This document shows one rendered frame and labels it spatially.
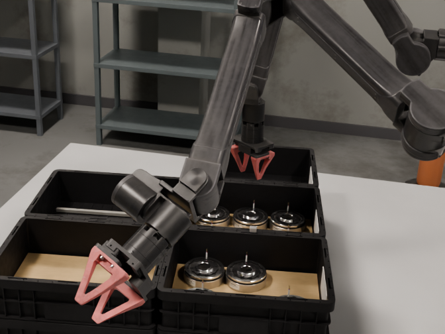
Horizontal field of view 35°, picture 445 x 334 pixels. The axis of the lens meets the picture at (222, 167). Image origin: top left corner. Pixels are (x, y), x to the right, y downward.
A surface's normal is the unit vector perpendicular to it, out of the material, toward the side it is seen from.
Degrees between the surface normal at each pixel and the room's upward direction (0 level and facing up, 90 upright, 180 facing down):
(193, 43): 90
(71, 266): 0
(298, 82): 90
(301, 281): 0
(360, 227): 0
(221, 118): 39
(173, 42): 90
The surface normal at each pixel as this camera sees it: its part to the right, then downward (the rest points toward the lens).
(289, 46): -0.19, 0.40
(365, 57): -0.13, -0.44
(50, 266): 0.04, -0.91
